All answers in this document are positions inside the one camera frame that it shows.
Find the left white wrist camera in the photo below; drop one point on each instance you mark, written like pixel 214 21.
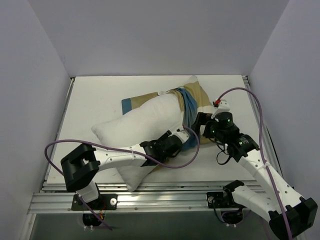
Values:
pixel 182 134

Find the blue beige white pillowcase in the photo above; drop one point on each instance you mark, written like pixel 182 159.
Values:
pixel 192 100

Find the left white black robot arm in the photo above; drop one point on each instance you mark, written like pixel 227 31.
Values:
pixel 81 165

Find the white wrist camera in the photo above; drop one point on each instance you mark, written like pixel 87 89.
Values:
pixel 182 134
pixel 220 106

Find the right aluminium side rail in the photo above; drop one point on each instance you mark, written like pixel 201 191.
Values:
pixel 267 143

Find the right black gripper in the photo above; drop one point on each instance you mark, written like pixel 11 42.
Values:
pixel 200 119

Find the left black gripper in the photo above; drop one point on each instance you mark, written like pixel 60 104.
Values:
pixel 173 139

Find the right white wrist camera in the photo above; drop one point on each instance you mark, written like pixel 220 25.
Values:
pixel 220 106

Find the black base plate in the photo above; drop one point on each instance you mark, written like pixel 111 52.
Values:
pixel 218 200
pixel 105 201

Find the aluminium front rail frame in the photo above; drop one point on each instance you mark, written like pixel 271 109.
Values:
pixel 53 198

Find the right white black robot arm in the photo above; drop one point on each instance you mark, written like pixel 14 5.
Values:
pixel 287 212

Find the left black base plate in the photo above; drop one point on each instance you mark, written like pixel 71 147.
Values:
pixel 105 201

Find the left aluminium side rail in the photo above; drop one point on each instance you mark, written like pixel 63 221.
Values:
pixel 53 147

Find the aluminium side rail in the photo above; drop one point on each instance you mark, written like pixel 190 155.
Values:
pixel 267 143
pixel 53 147

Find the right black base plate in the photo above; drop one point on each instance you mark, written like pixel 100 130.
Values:
pixel 218 200

